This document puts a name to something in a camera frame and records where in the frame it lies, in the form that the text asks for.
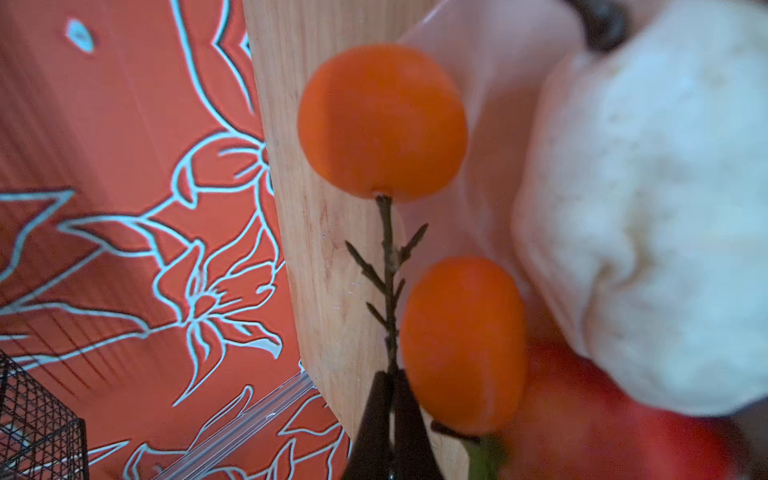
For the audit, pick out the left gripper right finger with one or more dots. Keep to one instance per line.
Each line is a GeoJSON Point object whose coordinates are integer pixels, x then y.
{"type": "Point", "coordinates": [413, 454]}

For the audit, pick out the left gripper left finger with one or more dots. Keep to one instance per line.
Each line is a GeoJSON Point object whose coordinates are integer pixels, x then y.
{"type": "Point", "coordinates": [371, 453]}

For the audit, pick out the orange tangerine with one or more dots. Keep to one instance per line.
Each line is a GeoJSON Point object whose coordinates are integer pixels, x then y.
{"type": "Point", "coordinates": [383, 119]}
{"type": "Point", "coordinates": [461, 337]}

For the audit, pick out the red apple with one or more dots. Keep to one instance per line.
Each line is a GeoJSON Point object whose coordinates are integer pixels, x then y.
{"type": "Point", "coordinates": [575, 423]}

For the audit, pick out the beige garlic-like fruit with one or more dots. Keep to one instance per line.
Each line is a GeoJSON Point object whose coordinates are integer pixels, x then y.
{"type": "Point", "coordinates": [641, 218]}

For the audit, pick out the pink scalloped fruit bowl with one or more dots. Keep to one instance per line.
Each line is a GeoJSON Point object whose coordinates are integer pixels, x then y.
{"type": "Point", "coordinates": [500, 53]}

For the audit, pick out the black wire basket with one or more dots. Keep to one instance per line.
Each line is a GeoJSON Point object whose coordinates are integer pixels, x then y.
{"type": "Point", "coordinates": [41, 438]}

